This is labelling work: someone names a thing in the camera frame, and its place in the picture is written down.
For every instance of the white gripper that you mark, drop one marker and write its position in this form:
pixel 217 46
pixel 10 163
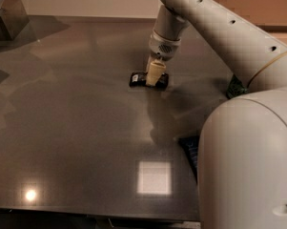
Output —
pixel 162 49

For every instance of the black chocolate rxbar wrapper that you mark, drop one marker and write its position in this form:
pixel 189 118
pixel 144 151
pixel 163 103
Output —
pixel 139 80

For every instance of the green soda can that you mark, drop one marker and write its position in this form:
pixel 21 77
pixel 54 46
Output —
pixel 235 88

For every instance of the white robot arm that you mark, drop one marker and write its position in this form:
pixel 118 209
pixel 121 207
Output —
pixel 242 152

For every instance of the blue blueberry rxbar wrapper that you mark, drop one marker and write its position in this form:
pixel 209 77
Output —
pixel 190 147

